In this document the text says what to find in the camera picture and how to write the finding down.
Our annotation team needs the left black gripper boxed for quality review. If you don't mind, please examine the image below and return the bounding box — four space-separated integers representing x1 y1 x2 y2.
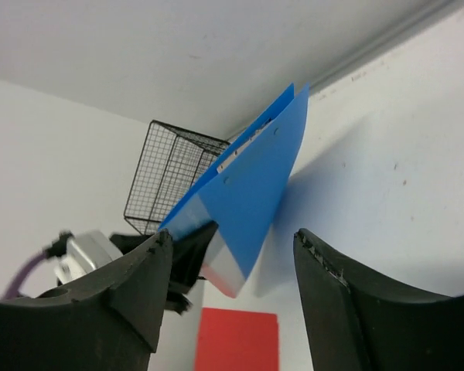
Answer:
110 221 218 314

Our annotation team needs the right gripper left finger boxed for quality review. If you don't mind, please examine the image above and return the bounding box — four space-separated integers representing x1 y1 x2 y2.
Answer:
0 230 173 370

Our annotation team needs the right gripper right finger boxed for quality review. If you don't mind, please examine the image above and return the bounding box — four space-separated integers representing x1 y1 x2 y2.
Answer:
293 228 464 370

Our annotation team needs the blue folder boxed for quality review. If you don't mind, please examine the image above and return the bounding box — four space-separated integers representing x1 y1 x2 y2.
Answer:
160 85 309 298

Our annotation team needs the black wire mesh basket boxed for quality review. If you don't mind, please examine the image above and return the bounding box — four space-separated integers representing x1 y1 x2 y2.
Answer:
124 120 229 235

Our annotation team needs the red notebook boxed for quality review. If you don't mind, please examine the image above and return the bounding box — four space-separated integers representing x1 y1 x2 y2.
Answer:
194 308 280 371

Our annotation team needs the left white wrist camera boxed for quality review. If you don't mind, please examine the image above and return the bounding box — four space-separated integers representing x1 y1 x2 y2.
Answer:
53 230 123 285

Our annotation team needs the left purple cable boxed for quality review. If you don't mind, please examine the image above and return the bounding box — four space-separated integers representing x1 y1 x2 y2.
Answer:
0 250 49 301

